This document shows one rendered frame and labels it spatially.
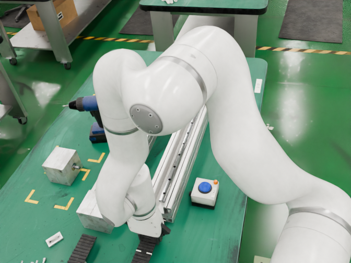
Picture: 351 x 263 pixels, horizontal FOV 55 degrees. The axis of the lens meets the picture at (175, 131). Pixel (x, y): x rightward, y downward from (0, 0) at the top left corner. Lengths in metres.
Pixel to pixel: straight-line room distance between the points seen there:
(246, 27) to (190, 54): 2.10
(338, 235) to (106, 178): 0.48
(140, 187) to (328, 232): 0.43
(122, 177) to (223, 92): 0.33
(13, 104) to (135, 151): 2.25
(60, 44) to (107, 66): 2.83
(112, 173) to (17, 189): 0.71
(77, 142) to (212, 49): 1.07
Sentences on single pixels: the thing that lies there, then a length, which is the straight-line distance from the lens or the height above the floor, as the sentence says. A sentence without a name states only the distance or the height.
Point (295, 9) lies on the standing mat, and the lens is 4.30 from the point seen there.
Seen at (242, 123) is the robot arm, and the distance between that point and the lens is 0.53.
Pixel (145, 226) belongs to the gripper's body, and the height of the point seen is 0.92.
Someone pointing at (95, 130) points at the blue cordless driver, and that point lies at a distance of 1.43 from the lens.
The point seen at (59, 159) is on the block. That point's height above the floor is 0.87.
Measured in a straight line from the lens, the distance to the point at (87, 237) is 1.16.
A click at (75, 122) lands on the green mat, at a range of 1.61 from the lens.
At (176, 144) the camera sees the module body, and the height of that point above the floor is 0.84.
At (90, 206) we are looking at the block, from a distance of 1.14.
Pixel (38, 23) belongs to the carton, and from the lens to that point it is 3.94.
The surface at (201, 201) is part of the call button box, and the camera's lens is 1.15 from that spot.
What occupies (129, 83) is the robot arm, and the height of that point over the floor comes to 1.51.
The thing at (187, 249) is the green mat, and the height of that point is 0.78.
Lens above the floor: 1.77
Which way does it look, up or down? 43 degrees down
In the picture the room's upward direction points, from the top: 7 degrees counter-clockwise
